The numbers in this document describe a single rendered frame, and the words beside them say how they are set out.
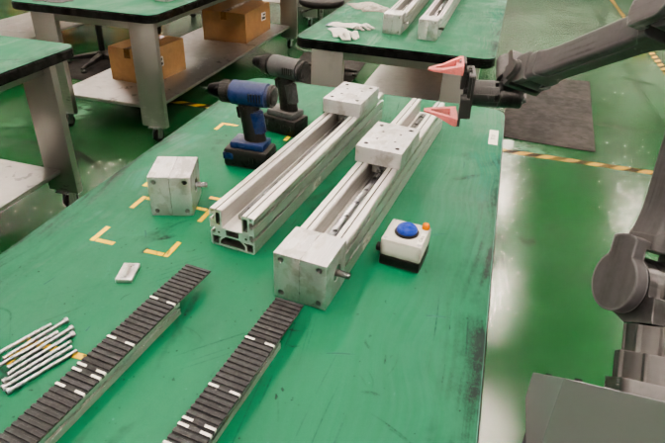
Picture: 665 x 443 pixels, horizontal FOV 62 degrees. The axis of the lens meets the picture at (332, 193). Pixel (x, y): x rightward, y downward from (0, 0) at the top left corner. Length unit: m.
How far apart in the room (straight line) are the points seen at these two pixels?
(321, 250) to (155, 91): 2.53
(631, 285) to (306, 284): 0.50
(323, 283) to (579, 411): 0.44
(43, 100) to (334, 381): 2.11
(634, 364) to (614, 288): 0.09
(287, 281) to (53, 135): 1.94
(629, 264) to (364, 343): 0.41
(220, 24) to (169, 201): 3.65
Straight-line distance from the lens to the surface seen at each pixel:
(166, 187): 1.22
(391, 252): 1.07
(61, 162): 2.81
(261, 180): 1.22
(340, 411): 0.84
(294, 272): 0.96
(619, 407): 0.70
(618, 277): 0.77
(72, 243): 1.23
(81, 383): 0.88
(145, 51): 3.33
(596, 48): 1.03
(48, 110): 2.72
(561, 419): 0.72
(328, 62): 2.76
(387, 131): 1.35
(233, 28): 4.77
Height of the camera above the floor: 1.43
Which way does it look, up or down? 30 degrees down
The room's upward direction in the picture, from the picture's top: 2 degrees clockwise
